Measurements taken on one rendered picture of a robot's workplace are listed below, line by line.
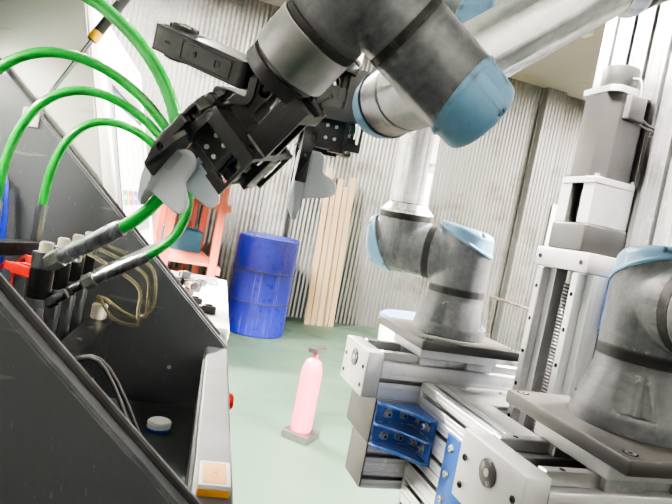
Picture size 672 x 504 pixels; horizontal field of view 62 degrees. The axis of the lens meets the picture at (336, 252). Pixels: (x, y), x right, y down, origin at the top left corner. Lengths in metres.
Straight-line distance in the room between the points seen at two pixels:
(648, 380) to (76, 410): 0.62
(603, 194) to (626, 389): 0.37
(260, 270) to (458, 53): 5.01
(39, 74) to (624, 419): 1.06
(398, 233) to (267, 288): 4.31
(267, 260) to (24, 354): 5.01
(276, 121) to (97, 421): 0.28
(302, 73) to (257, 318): 5.05
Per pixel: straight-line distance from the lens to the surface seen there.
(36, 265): 0.78
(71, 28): 1.18
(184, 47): 0.57
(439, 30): 0.48
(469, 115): 0.49
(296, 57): 0.49
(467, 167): 7.71
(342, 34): 0.48
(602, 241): 1.03
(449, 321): 1.16
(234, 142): 0.52
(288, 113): 0.51
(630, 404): 0.78
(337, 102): 0.77
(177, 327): 1.10
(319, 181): 0.75
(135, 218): 0.63
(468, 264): 1.16
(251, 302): 5.47
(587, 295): 1.00
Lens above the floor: 1.22
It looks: 3 degrees down
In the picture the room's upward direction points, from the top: 11 degrees clockwise
